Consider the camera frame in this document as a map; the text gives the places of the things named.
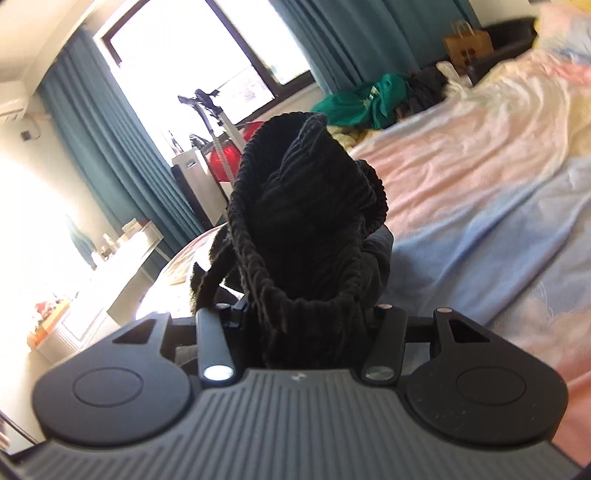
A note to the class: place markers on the dark grey garment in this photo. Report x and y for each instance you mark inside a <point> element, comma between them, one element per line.
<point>425,90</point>

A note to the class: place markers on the white box appliance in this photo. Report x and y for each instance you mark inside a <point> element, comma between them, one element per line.
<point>194,184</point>

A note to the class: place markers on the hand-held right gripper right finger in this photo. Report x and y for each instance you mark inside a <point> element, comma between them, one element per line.
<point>384,318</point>

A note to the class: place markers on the red bag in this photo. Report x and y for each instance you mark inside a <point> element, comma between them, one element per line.
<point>226,157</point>

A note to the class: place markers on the light pastel bed sheet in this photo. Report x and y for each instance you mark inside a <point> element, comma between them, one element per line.
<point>485,184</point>

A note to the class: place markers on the cream knitted cloth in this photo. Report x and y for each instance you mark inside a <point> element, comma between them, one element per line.
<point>351,136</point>

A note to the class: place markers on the brown paper bag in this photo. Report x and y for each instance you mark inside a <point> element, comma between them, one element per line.
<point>468,48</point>

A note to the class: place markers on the white desk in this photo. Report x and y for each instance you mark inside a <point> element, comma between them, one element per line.
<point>115,281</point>

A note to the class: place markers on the white air conditioner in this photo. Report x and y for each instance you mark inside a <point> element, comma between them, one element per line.
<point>13,110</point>

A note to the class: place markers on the black headboard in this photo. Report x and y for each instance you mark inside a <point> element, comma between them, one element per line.
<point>503,46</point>

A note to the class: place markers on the teal curtain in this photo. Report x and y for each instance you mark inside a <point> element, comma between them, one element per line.
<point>115,152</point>
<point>351,41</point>

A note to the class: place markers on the clutter of small desk bottles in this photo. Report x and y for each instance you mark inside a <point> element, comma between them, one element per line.
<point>124,240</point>

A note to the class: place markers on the green garment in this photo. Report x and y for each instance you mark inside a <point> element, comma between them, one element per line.
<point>369,104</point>

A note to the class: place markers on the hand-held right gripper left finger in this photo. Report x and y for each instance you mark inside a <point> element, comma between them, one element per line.
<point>233,316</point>

